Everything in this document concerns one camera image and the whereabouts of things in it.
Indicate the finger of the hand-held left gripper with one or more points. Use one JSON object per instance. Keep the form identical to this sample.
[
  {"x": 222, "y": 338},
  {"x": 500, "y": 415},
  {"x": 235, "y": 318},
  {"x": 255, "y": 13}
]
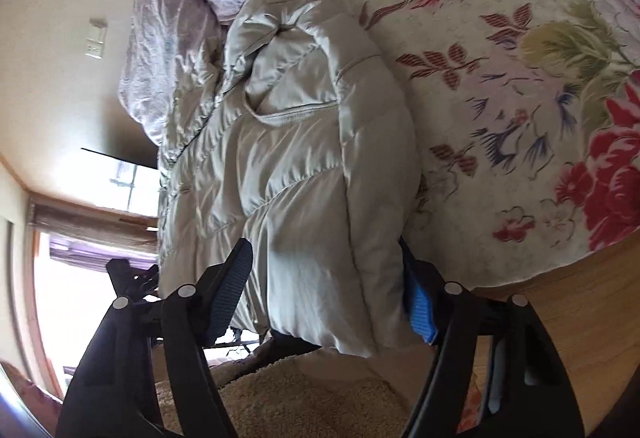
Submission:
[{"x": 132, "y": 279}]

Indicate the floral bed sheet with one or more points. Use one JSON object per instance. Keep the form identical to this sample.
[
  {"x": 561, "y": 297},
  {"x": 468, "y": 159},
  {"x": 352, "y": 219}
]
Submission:
[{"x": 510, "y": 93}]

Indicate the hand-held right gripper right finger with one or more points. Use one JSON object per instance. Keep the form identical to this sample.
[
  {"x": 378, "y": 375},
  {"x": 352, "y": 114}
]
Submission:
[{"x": 421, "y": 313}]

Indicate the black flat screen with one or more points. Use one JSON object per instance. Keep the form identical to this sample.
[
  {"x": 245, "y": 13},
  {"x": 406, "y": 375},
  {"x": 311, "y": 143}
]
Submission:
[{"x": 120, "y": 157}]

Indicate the window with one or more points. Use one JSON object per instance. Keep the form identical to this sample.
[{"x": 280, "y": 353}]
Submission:
[{"x": 65, "y": 293}]

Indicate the brown roller blind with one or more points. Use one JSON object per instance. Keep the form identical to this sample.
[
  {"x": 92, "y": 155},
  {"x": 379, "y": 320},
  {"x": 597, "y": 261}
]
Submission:
[{"x": 95, "y": 223}]

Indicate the small pale purple pillow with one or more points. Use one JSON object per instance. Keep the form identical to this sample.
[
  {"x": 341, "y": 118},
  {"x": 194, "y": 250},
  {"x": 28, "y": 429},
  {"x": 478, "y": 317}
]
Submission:
[{"x": 160, "y": 53}]

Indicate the beige puffer jacket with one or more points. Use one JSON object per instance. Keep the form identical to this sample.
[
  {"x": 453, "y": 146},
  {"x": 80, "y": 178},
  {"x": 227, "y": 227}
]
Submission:
[{"x": 300, "y": 158}]

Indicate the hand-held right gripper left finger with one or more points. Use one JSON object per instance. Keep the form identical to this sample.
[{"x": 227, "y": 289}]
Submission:
[{"x": 231, "y": 285}]

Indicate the beige shaggy rug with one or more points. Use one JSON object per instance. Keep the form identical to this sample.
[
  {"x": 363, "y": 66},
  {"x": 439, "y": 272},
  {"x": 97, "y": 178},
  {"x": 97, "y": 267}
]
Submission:
[{"x": 295, "y": 398}]

